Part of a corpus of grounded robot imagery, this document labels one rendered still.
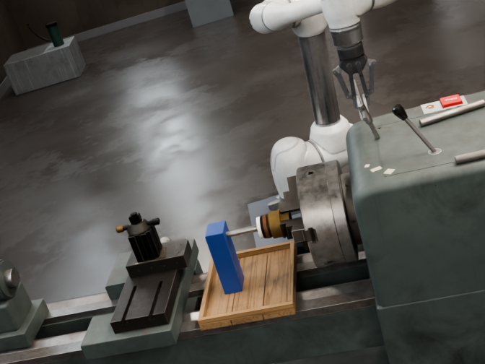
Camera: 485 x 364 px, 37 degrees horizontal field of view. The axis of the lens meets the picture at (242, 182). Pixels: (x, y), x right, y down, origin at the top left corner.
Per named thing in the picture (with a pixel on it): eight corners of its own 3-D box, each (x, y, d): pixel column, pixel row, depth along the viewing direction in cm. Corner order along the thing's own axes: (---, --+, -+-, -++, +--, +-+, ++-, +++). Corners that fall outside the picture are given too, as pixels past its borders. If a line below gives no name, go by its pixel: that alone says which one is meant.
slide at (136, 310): (189, 248, 258) (185, 237, 257) (169, 324, 220) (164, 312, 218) (142, 258, 262) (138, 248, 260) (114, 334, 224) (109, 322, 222)
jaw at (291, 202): (317, 207, 225) (309, 170, 228) (315, 204, 220) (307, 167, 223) (282, 214, 227) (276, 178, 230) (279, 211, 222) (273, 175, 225)
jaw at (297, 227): (315, 211, 218) (314, 226, 207) (319, 227, 220) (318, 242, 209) (280, 219, 220) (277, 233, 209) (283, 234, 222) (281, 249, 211)
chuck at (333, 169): (354, 220, 241) (334, 140, 225) (362, 282, 215) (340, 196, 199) (343, 222, 242) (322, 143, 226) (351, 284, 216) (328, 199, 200)
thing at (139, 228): (153, 220, 241) (149, 212, 240) (148, 232, 234) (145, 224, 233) (130, 225, 243) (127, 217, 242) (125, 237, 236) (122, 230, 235)
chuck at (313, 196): (343, 222, 242) (322, 143, 226) (351, 284, 216) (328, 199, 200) (317, 227, 244) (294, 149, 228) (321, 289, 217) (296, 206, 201)
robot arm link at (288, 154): (271, 191, 295) (257, 144, 286) (309, 174, 300) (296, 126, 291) (289, 204, 281) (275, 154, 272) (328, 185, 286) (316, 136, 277)
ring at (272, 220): (288, 201, 226) (259, 206, 228) (287, 215, 217) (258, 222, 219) (295, 226, 230) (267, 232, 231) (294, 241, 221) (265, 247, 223)
